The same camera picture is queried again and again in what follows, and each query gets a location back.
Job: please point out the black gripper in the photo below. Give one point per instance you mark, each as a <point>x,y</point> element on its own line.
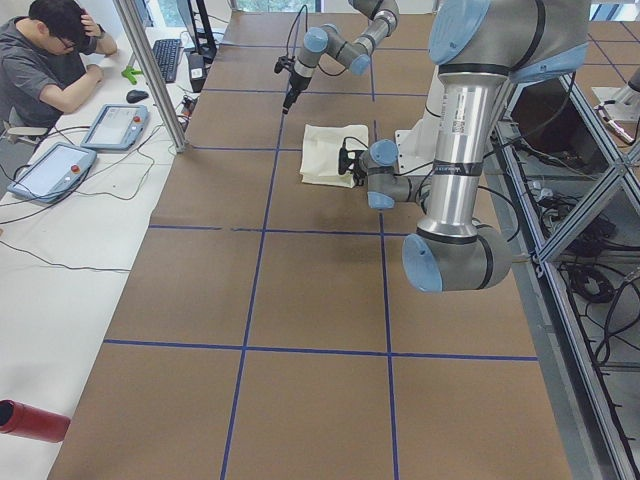
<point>356,174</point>
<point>298,83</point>

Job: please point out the white long-sleeve cat shirt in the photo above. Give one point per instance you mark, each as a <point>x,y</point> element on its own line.
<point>320,153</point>

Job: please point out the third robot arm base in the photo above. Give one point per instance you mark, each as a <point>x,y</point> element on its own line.
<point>620,95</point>

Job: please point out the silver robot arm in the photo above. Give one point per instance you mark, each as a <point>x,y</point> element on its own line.
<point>354,56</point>
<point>477,46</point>

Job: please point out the black keyboard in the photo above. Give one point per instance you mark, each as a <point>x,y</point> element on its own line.
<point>167,54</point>

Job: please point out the black computer mouse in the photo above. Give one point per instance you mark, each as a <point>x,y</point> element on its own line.
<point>135,96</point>

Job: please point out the green plastic tool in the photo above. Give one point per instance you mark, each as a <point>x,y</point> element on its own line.
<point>131,74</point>

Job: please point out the far blue teach pendant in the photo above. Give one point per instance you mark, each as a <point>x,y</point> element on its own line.
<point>116,127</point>

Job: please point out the blue teach pendant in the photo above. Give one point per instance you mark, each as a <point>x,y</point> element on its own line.
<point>56,173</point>
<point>116,127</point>

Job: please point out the blue tape grid lines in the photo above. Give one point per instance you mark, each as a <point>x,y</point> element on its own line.
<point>267,329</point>

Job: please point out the near blue teach pendant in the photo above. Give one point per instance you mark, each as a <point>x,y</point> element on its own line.
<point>56,173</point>

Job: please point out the seated person grey shirt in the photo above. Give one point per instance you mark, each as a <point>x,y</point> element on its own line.
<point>42,74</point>

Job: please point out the red water bottle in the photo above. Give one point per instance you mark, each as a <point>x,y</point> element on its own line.
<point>27,421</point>

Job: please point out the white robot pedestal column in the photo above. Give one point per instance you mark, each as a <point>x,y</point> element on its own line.
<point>425,125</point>

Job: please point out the aluminium frame post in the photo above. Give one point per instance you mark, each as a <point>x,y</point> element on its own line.
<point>136,34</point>

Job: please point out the aluminium frame rack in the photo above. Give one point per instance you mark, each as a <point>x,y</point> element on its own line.
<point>567,158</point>

